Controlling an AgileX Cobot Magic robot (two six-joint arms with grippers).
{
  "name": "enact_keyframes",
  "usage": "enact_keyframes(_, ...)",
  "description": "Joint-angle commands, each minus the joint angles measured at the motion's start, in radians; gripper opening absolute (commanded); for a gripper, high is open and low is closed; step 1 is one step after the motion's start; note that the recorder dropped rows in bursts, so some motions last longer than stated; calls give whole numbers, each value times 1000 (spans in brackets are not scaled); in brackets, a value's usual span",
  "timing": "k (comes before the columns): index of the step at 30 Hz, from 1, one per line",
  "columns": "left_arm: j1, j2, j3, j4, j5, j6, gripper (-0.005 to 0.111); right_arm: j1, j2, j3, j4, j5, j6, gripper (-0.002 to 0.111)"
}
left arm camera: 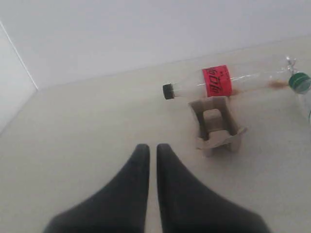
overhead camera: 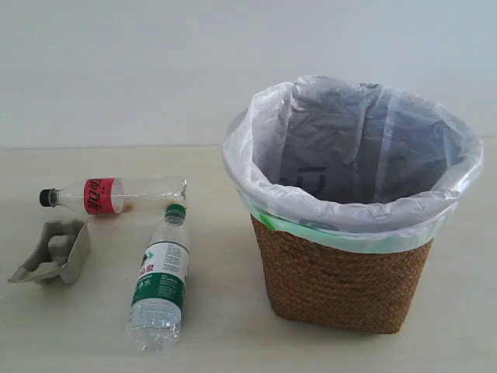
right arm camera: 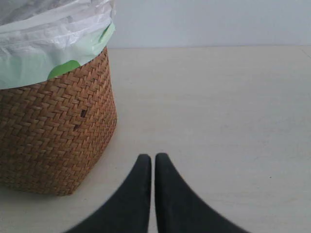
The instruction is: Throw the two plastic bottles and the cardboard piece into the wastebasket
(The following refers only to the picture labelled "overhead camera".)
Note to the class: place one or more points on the red label cola bottle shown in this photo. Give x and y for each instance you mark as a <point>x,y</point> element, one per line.
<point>117,195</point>

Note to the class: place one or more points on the green label water bottle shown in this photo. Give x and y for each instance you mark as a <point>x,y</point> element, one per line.
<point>157,302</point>

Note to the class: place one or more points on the grey cardboard pulp tray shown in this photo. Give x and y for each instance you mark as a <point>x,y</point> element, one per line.
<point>60,254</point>

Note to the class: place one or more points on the white plastic bin liner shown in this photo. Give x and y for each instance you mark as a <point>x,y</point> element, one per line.
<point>355,166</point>

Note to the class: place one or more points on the woven brown wicker basket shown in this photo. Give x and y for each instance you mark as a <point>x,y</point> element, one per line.
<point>311,283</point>

